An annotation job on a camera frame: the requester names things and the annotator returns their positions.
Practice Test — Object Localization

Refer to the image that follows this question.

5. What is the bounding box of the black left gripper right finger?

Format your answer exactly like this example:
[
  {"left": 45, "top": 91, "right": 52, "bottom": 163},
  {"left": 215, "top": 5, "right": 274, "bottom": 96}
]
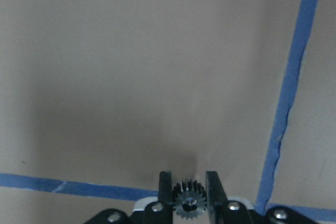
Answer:
[{"left": 205, "top": 171, "right": 228, "bottom": 224}]

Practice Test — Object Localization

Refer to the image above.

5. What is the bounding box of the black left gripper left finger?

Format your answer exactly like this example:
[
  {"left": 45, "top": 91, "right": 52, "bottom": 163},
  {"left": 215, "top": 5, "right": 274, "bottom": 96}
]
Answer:
[{"left": 158, "top": 171, "right": 173, "bottom": 223}]

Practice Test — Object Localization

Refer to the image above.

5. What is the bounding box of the black bearing gear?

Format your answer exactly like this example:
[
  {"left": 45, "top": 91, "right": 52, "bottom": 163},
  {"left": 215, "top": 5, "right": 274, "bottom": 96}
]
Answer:
[{"left": 173, "top": 179, "right": 207, "bottom": 219}]

